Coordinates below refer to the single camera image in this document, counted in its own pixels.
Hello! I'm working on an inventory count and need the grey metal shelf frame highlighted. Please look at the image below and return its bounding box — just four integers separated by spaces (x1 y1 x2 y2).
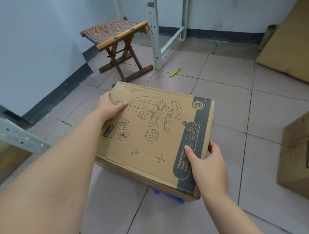
146 0 189 71

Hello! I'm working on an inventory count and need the large flat cardboard sheet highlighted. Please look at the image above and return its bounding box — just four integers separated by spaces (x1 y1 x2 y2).
255 0 309 84

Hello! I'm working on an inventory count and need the person's right hand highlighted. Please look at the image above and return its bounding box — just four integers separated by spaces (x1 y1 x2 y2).
184 140 230 199

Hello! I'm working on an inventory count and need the wooden folding stool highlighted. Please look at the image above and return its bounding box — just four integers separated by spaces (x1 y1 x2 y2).
80 16 154 88

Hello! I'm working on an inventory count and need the plain cardboard box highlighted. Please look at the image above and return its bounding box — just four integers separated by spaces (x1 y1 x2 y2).
276 111 309 199

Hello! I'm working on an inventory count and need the person's right forearm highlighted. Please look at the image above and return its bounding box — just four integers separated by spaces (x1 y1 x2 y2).
200 186 264 234

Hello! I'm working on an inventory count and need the blue plastic object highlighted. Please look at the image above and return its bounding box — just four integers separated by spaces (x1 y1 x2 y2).
154 189 185 205

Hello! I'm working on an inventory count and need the person's left forearm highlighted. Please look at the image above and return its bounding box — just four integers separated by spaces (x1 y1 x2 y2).
0 111 106 234

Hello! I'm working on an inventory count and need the printed cardboard box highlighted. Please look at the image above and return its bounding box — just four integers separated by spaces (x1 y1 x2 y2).
95 81 216 202

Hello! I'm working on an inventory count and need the person's left hand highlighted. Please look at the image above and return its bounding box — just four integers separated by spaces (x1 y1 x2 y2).
93 91 129 123

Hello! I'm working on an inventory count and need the perforated grey metal beam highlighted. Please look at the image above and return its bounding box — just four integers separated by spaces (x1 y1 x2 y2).
0 105 52 155

